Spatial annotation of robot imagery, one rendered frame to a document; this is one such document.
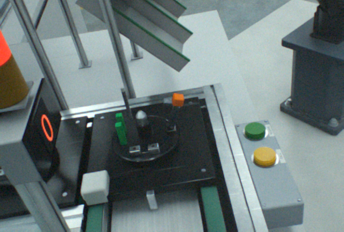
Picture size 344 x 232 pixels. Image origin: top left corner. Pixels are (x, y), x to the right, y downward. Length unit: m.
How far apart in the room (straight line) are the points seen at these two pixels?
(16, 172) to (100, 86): 0.72
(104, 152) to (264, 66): 0.56
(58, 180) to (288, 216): 0.42
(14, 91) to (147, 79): 0.73
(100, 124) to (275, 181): 0.39
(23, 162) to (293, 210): 0.43
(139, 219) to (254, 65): 0.61
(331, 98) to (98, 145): 0.50
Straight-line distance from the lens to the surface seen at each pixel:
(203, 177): 0.72
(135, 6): 1.01
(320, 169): 0.89
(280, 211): 0.70
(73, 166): 0.81
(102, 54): 1.35
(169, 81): 1.14
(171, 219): 0.74
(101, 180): 0.73
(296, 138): 0.94
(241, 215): 0.68
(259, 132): 0.79
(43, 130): 0.52
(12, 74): 0.48
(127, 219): 0.76
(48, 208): 0.63
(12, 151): 0.48
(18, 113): 0.51
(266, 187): 0.72
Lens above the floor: 1.52
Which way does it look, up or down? 38 degrees down
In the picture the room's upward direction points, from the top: 11 degrees counter-clockwise
